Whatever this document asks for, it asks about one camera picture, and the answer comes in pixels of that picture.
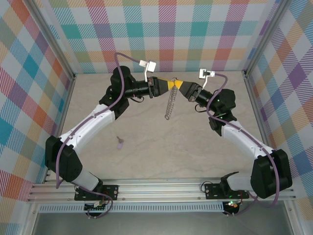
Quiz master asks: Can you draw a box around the small circuit board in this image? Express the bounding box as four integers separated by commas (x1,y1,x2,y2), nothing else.
224,200,243,211
84,201,110,212

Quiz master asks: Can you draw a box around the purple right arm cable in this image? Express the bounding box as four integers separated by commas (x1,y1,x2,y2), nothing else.
206,73,281,217

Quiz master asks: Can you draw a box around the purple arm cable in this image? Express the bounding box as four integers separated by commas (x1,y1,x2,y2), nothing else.
206,73,281,217
55,52,147,219

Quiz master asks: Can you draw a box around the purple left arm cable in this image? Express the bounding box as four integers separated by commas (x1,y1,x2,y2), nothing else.
55,52,147,219

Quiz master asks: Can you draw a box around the aluminium corner post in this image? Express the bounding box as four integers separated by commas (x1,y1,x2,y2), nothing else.
243,0,294,78
25,0,77,80

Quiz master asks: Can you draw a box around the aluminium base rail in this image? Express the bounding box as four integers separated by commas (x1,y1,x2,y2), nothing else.
26,178,296,203

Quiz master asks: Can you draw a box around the white slotted cable duct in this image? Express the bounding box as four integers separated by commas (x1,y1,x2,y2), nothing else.
39,202,224,213

